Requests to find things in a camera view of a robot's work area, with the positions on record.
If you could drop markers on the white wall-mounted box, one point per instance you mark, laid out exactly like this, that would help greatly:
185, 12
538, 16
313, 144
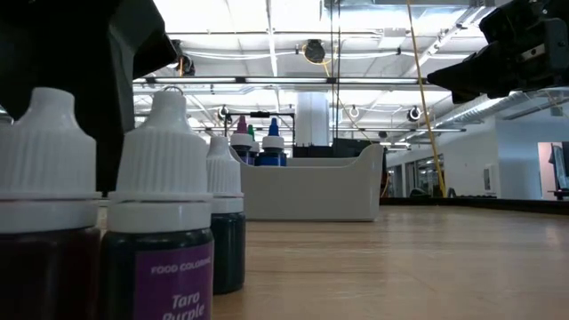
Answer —
489, 180

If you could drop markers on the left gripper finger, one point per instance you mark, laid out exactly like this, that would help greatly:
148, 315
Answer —
111, 115

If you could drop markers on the grey plastic bin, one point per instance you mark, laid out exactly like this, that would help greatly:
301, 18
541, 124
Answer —
311, 191

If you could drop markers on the silver ceiling air duct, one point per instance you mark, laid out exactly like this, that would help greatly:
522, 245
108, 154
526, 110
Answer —
471, 116

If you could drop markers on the black boom stand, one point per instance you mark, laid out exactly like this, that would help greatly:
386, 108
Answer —
260, 114

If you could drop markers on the tall green-tipped dye bottle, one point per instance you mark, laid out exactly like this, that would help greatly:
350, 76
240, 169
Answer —
251, 132

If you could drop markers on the black vented box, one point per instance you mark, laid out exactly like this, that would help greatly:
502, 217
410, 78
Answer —
351, 146

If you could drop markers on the black aluminium table frame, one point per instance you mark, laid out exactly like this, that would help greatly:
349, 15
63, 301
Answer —
489, 203

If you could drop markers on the distant dark monitor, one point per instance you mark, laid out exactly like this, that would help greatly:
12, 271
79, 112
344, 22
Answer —
561, 166

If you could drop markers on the tall blue-tipped dye bottle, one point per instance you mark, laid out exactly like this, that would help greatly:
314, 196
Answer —
273, 157

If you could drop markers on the small dark red dye bottle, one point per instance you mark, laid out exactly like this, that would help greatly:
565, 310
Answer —
44, 160

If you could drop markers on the small round hanging lamp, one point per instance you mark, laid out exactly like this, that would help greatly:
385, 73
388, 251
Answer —
414, 107
353, 111

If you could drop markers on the thin black vertical pole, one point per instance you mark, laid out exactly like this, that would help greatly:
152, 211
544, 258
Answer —
338, 53

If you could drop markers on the small dark green dye bottle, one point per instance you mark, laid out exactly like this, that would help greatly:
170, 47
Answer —
226, 253

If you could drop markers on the overhead light bar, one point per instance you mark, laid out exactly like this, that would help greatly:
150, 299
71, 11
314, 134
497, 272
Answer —
266, 80

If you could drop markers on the tall purple-tipped dye bottle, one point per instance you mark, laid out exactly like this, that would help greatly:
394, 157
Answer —
241, 141

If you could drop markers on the small Taro Purple dye bottle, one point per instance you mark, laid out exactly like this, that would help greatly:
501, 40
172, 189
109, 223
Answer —
160, 169

